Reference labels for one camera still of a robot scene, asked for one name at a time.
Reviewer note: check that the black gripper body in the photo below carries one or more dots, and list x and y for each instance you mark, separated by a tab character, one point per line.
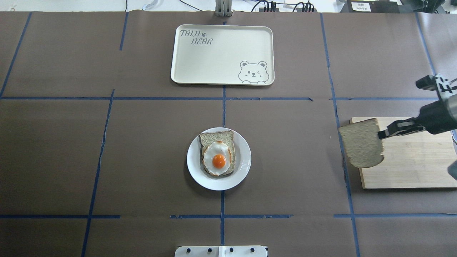
436	117

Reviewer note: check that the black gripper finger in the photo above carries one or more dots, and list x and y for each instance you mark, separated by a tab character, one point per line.
401	128

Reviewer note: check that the bread slice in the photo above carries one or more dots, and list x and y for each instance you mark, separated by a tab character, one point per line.
363	147
226	136

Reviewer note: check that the white round plate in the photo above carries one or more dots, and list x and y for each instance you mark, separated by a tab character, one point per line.
242	163

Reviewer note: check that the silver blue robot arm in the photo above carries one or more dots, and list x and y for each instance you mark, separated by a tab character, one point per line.
451	107

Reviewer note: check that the bamboo cutting board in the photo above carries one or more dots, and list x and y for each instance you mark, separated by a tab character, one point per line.
418	160

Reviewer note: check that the black box with label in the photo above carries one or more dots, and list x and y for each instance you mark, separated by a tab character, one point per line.
370	6

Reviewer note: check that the fried egg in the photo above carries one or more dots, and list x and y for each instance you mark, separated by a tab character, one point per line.
217	159

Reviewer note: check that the cream bear tray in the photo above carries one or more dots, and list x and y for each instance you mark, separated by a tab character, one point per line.
223	55

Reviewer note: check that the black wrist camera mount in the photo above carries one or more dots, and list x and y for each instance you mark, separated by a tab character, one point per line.
443	87

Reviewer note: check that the aluminium frame post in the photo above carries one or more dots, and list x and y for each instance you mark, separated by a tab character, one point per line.
223	8

